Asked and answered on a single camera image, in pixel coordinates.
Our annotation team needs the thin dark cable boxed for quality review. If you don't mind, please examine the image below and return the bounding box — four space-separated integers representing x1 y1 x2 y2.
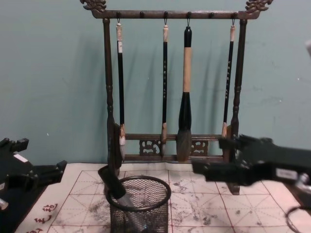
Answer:
284 205 311 233

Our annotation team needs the white red-grid calligraphy mat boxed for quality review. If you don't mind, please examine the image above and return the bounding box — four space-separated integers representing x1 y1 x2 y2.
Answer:
11 162 311 233

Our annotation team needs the thin black calligraphy brush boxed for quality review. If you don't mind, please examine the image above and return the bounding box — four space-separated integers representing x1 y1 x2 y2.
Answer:
221 25 237 139
159 24 170 159

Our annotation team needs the black wire mesh pen holder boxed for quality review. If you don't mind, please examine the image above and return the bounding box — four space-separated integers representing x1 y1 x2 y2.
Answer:
104 176 172 233

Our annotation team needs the thin brush with paper label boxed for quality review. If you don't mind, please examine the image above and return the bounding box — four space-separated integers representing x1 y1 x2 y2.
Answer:
115 22 127 164

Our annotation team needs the black table cloth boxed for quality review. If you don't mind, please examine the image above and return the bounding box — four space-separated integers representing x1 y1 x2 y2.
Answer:
0 164 68 233

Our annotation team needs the dark carved wooden brush rack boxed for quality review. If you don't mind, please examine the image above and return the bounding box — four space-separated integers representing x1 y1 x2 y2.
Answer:
80 0 273 196

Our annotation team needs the thick black brush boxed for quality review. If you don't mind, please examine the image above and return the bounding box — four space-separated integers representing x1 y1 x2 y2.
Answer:
97 166 149 230

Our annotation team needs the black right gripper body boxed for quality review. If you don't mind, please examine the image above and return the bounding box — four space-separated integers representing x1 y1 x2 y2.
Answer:
252 139 311 188

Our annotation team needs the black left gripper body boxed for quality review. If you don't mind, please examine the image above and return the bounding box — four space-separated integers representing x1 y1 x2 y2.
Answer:
0 150 35 186

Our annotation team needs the thick brush with tan handle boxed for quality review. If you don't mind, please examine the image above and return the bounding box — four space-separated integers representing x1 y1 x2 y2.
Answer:
176 25 194 163

